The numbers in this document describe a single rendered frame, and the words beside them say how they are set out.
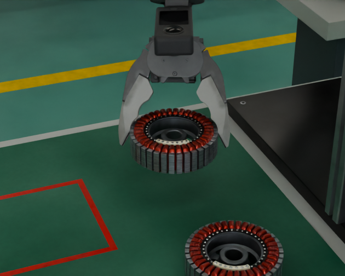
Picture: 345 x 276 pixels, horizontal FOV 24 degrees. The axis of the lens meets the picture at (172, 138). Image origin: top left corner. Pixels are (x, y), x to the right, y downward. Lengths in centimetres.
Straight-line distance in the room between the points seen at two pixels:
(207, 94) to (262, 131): 17
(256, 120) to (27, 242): 40
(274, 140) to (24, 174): 35
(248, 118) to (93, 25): 228
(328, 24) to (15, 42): 194
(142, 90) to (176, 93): 185
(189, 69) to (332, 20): 63
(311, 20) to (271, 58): 151
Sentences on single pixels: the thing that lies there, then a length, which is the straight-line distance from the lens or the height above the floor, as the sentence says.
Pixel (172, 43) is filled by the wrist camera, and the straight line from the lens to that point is 93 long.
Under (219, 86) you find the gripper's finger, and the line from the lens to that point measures 101.
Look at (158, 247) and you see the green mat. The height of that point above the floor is 75.
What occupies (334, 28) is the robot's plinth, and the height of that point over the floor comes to 73.
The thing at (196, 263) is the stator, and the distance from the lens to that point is 89.
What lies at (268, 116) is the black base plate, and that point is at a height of 77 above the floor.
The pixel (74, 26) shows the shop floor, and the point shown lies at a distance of 343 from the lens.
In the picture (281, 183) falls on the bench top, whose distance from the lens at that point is 109.
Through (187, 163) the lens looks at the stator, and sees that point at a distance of 97.
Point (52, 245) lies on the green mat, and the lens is 98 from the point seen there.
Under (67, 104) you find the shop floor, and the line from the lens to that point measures 282.
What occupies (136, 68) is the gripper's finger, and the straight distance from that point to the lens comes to 102.
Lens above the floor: 137
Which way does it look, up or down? 32 degrees down
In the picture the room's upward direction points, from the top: straight up
